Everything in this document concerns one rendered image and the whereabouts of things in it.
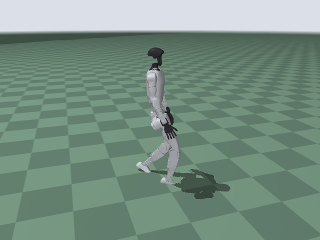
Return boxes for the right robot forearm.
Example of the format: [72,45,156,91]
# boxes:
[152,97,167,125]

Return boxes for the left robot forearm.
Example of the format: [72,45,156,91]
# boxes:
[161,93,170,112]

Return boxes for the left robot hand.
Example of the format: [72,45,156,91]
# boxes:
[165,106,174,125]

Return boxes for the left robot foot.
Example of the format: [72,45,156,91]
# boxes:
[136,161,151,173]

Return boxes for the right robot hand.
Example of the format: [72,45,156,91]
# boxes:
[160,118,178,140]

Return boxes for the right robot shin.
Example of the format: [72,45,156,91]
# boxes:
[166,149,181,182]

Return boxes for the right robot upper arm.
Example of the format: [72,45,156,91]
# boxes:
[146,72,160,104]

